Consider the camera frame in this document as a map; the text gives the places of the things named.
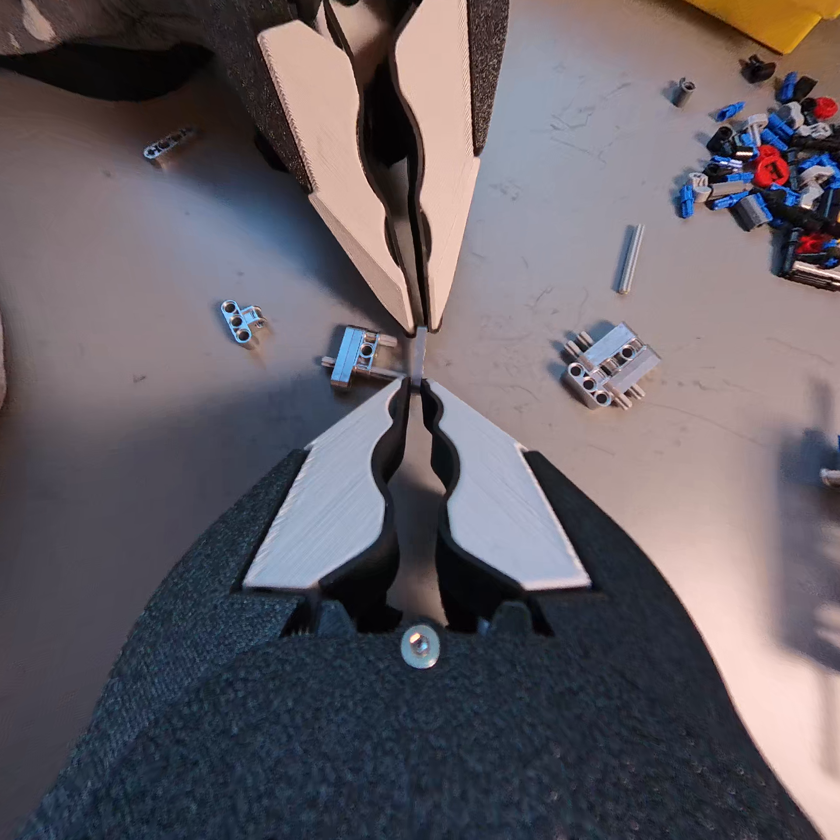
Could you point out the chrome beam assembly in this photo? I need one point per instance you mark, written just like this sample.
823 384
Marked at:
610 364

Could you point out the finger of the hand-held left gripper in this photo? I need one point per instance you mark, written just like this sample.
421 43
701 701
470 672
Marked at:
328 144
446 131

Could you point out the clear engine block model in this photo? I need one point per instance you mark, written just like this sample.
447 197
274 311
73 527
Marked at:
832 459

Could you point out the chrome two-hole beam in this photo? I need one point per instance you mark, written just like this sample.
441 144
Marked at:
369 351

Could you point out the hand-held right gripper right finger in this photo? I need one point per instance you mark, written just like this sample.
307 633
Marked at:
512 525

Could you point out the dark grey bush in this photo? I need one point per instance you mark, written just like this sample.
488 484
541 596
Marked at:
684 92

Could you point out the chrome T-shaped connector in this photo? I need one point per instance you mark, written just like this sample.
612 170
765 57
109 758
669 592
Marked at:
239 321

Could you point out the dark beam with holes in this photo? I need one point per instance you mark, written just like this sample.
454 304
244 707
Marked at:
169 144

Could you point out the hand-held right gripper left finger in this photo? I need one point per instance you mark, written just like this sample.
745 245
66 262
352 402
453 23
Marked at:
321 518

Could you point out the pile of mixed small connectors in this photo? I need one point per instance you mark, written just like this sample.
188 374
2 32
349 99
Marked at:
768 177

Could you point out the small black connector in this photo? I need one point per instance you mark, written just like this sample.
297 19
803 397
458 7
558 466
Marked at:
758 69

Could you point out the yellow storage bin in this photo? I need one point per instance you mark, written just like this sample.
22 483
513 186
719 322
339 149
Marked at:
774 16

